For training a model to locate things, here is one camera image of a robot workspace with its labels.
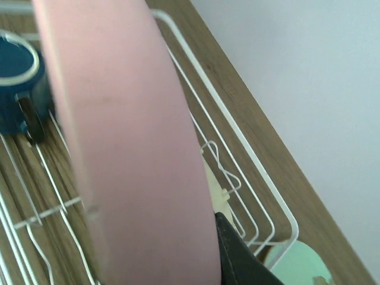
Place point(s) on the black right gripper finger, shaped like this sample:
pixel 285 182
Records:
pixel 238 264

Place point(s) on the dark blue ceramic mug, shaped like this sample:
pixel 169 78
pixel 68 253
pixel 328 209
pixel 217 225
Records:
pixel 26 99

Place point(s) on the white wire dish rack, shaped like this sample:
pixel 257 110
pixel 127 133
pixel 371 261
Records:
pixel 43 236

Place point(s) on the yellow woven bamboo tray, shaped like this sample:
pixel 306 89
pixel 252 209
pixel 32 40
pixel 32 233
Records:
pixel 219 196

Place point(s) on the pink plate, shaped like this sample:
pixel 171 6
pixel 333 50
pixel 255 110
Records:
pixel 133 147

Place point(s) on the mint green flower plate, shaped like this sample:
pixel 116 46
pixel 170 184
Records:
pixel 300 264

